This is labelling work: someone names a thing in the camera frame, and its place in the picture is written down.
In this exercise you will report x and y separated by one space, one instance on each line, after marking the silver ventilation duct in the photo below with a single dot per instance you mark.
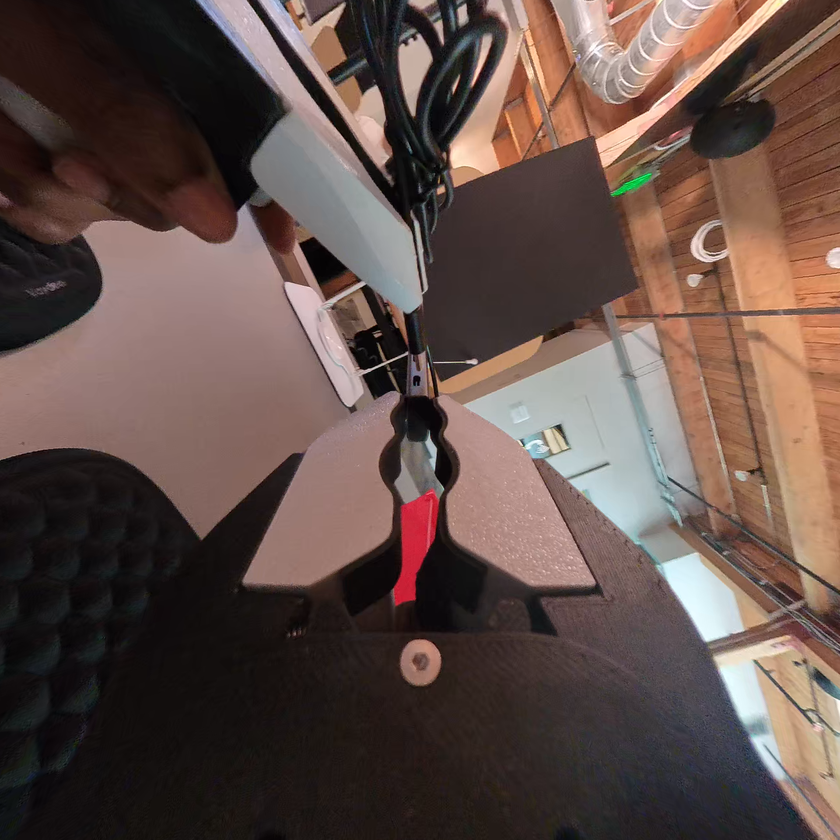
630 52

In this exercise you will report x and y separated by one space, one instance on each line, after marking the wall picture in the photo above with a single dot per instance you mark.
546 439

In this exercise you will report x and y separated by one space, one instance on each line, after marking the dark cloth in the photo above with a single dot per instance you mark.
39 295

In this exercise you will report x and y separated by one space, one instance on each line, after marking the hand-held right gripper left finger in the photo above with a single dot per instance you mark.
321 505

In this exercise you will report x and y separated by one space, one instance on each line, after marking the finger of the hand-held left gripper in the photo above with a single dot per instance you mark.
341 210

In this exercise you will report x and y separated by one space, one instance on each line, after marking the black round stand base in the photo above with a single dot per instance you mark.
732 126

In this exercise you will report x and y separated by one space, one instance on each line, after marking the green exit sign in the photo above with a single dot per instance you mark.
633 182

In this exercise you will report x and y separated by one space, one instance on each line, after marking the black flat board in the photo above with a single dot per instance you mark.
525 256

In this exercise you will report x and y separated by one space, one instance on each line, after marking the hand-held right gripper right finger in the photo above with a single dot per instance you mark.
518 518

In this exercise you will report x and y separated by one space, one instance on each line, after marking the black textured seat cushion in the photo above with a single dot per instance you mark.
59 590

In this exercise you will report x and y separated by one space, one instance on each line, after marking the person's left hand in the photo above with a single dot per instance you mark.
118 164

